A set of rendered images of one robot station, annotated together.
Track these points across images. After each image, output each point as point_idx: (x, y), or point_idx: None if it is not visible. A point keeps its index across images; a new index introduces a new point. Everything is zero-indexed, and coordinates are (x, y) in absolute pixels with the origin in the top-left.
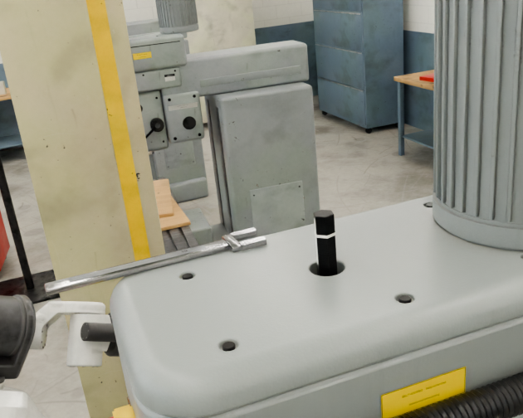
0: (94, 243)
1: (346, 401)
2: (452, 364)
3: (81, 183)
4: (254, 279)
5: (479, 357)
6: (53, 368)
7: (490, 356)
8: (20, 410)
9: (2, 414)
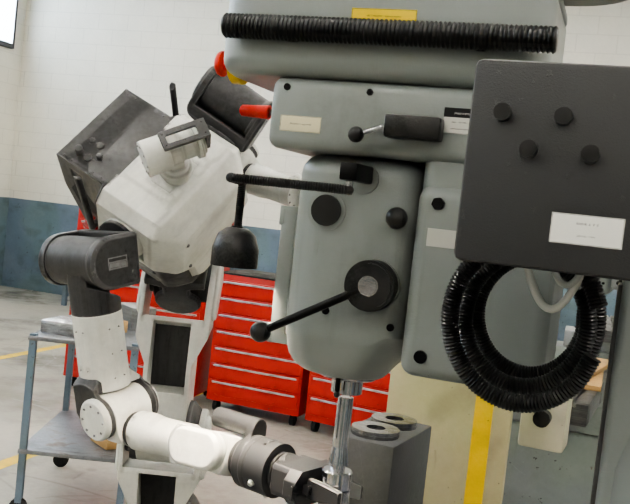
0: None
1: (329, 3)
2: (408, 5)
3: None
4: None
5: (429, 7)
6: None
7: (438, 9)
8: (227, 150)
9: (216, 146)
